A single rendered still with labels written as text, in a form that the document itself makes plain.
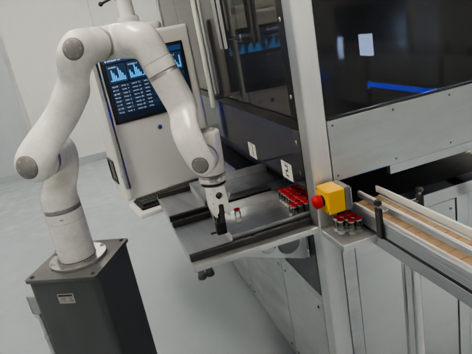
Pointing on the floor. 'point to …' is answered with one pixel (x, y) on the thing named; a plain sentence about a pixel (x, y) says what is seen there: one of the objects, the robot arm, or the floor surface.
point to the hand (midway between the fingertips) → (220, 227)
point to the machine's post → (317, 164)
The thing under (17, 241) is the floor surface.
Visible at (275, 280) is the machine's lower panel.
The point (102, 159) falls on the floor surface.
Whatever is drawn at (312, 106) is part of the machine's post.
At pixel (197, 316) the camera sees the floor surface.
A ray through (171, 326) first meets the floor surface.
